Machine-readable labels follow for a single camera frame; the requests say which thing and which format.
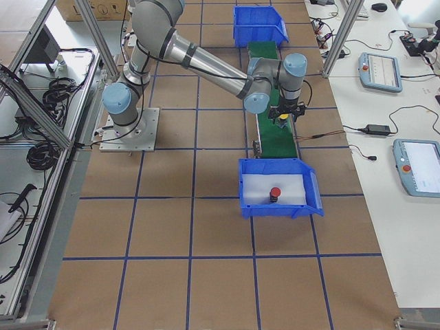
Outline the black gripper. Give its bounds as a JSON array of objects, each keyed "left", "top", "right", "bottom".
[{"left": 268, "top": 102, "right": 306, "bottom": 121}]

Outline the yellow push button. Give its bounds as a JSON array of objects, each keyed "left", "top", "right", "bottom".
[{"left": 276, "top": 113, "right": 289, "bottom": 129}]

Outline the red push button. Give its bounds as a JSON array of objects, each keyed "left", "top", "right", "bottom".
[{"left": 269, "top": 186, "right": 281, "bottom": 203}]

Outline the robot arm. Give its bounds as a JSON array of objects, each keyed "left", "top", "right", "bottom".
[{"left": 102, "top": 1, "right": 307, "bottom": 140}]

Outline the green conveyor belt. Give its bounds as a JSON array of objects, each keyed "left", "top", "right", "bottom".
[{"left": 247, "top": 41, "right": 298, "bottom": 158}]

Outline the blue right bin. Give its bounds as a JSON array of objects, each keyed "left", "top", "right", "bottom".
[{"left": 239, "top": 158, "right": 324, "bottom": 219}]

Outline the blue bin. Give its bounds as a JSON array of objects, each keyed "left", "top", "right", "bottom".
[
  {"left": 233, "top": 5, "right": 289, "bottom": 47},
  {"left": 239, "top": 158, "right": 324, "bottom": 219}
]

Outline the black power brick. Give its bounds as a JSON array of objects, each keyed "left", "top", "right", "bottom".
[{"left": 365, "top": 124, "right": 391, "bottom": 136}]

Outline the far teach pendant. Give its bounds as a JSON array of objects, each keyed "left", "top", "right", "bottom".
[{"left": 358, "top": 52, "right": 403, "bottom": 93}]

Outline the teach pendant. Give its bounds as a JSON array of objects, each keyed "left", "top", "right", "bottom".
[
  {"left": 358, "top": 52, "right": 403, "bottom": 93},
  {"left": 393, "top": 139, "right": 439, "bottom": 198}
]

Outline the blue left bin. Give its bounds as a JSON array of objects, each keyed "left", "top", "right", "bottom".
[{"left": 233, "top": 5, "right": 289, "bottom": 47}]

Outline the near teach pendant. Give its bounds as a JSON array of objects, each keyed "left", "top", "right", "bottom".
[{"left": 393, "top": 139, "right": 439, "bottom": 198}]

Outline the cardboard box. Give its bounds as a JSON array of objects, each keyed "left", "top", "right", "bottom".
[{"left": 56, "top": 0, "right": 131, "bottom": 22}]

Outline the red black wire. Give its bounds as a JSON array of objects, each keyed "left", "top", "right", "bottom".
[{"left": 295, "top": 130, "right": 345, "bottom": 142}]

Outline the aluminium frame post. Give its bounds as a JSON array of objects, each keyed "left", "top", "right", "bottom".
[{"left": 322, "top": 0, "right": 364, "bottom": 78}]

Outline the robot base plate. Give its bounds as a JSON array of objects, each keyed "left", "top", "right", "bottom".
[{"left": 99, "top": 107, "right": 160, "bottom": 152}]

